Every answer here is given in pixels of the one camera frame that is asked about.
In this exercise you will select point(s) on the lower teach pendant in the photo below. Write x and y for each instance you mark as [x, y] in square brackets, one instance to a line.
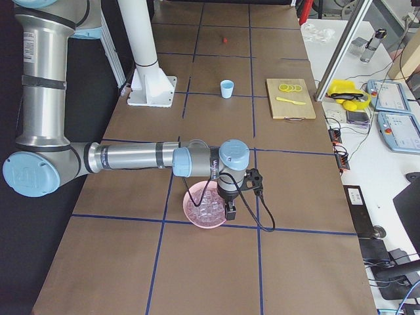
[400, 131]

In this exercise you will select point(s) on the yellow plastic knife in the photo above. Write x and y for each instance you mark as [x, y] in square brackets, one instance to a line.
[295, 102]

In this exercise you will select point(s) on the pink bowl of ice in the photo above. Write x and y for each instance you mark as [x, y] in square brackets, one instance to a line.
[205, 210]

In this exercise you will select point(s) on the aluminium frame post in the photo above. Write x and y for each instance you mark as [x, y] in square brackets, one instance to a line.
[356, 18]

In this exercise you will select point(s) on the black orange connector strip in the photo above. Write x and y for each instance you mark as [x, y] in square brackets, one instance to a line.
[342, 161]
[335, 135]

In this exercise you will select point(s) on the clear water bottle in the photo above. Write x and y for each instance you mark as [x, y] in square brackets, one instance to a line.
[372, 45]

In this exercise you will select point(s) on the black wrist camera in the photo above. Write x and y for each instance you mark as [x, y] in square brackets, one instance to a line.
[254, 181]

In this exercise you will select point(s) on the light blue plastic cup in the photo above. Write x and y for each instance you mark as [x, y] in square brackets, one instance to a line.
[226, 88]

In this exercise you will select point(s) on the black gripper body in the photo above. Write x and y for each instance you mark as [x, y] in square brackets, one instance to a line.
[228, 198]

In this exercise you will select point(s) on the wooden cutting board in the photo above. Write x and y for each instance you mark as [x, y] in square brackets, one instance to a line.
[285, 110]

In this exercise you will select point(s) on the yellow cloth toy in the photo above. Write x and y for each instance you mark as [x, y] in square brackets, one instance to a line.
[344, 92]

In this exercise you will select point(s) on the upper teach pendant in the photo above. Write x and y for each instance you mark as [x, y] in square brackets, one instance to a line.
[388, 96]

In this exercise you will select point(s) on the crumpled clear plastic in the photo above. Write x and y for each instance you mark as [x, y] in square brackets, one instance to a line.
[313, 34]

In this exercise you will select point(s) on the white pillar with base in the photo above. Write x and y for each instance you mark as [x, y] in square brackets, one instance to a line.
[150, 85]

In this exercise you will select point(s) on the teach pendant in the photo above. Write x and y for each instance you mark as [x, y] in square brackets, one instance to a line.
[400, 131]
[388, 96]

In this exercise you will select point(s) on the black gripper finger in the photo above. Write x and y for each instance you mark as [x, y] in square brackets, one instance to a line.
[230, 211]

